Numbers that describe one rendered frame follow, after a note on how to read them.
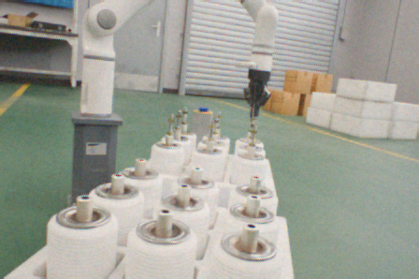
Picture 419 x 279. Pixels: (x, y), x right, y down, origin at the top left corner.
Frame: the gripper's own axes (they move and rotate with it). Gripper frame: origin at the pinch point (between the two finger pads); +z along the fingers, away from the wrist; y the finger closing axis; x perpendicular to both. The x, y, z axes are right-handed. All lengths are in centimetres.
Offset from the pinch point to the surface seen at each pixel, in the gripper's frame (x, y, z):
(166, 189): 35.9, -11.8, 20.6
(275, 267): 47, -66, 11
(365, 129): -234, 117, 27
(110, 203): 61, -41, 11
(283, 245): 32, -53, 17
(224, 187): 23.6, -21.2, 17.7
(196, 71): -236, 462, -8
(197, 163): 28.0, -13.2, 13.1
